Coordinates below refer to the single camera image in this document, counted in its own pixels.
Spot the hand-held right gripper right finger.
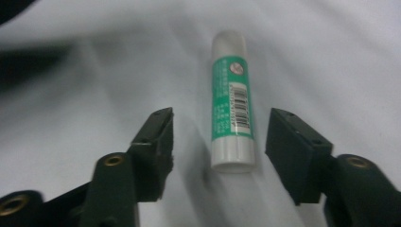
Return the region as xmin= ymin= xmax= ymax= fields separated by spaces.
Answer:
xmin=264 ymin=107 xmax=401 ymax=227

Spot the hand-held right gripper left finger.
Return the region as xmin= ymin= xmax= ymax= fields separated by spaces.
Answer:
xmin=78 ymin=107 xmax=175 ymax=227

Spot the green and white glue stick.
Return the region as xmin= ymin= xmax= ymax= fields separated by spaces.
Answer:
xmin=210 ymin=29 xmax=257 ymax=174

